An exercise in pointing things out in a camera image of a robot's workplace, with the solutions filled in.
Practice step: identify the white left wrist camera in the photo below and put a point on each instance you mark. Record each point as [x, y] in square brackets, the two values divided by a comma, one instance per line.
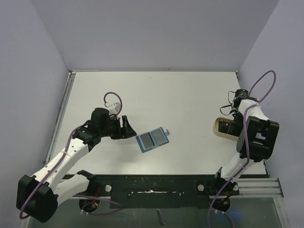
[113, 108]

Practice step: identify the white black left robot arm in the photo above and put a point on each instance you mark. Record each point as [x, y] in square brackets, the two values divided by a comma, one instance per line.
[36, 194]

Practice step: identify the aluminium front rail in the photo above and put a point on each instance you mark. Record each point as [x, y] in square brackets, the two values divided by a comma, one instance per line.
[256, 206]

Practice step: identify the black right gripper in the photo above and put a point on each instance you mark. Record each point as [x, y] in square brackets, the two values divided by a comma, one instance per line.
[229, 127]

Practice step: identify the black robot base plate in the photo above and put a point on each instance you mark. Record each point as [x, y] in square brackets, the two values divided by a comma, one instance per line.
[161, 191]

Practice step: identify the stack of credit cards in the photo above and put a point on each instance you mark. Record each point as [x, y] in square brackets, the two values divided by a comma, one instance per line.
[225, 127]

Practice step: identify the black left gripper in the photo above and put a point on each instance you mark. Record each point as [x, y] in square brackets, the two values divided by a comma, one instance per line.
[127, 131]

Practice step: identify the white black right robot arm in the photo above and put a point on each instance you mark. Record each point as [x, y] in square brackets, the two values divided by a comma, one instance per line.
[254, 132]

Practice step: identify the aluminium left side rail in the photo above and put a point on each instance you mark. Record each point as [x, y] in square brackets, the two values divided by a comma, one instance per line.
[60, 116]

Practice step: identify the aluminium rail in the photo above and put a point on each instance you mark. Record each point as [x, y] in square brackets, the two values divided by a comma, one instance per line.
[256, 206]
[60, 116]

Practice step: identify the beige oval card tray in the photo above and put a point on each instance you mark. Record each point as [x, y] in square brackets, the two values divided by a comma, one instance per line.
[235, 129]

